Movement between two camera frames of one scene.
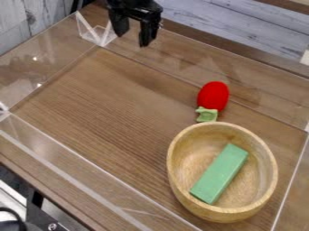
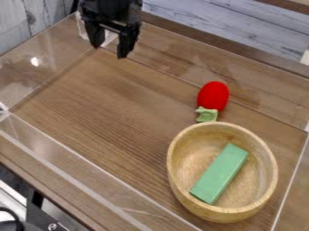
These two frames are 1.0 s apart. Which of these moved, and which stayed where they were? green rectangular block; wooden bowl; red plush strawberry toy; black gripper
Moved: black gripper
Stayed: green rectangular block; wooden bowl; red plush strawberry toy
